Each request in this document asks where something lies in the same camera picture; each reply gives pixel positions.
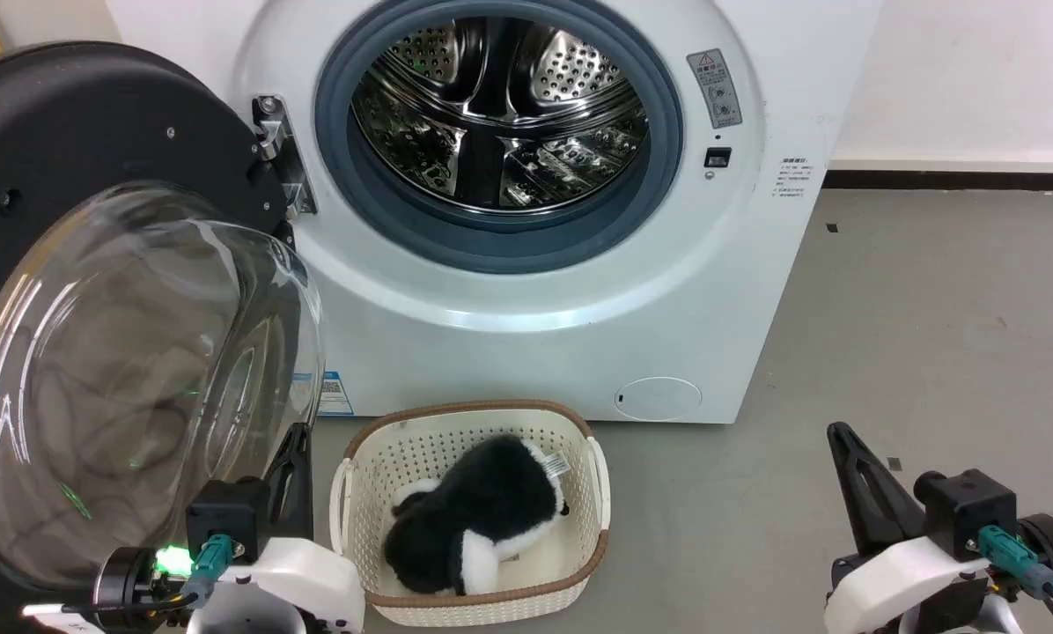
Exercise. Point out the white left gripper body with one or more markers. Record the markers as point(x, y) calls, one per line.
point(298, 581)

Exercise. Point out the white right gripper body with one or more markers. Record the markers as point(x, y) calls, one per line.
point(905, 581)

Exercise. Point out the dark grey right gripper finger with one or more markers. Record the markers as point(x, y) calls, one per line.
point(874, 497)

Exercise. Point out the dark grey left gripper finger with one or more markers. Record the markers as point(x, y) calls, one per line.
point(293, 493)

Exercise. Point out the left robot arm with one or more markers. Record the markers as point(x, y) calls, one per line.
point(126, 581)

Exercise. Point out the white front-load washing machine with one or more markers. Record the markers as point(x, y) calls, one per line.
point(491, 361)

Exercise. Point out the metal door hinge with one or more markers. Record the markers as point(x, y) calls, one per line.
point(273, 132)

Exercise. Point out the black washer door glass bowl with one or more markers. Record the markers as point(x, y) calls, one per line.
point(95, 114)

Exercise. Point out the white laundry basket brown rim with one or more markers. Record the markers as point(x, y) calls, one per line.
point(377, 475)

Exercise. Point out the blue white energy sticker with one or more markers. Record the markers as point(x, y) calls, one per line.
point(333, 394)

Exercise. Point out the black white plush toy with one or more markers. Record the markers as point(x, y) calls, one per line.
point(482, 511)

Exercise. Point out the round white filter cover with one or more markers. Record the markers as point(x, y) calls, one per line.
point(659, 399)

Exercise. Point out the white plush toy tag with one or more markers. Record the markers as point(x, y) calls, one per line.
point(555, 463)

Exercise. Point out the steel perforated washer drum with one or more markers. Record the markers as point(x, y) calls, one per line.
point(500, 114)

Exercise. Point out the grey warning sticker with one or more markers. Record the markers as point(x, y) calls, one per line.
point(716, 88)

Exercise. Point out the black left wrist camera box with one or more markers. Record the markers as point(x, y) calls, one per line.
point(225, 515)

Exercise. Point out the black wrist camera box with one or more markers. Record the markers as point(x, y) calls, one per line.
point(967, 511)
point(225, 515)

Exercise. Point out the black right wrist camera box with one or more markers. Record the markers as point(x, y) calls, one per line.
point(967, 511)

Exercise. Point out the black wall baseboard strip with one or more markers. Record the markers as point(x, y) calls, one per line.
point(958, 180)

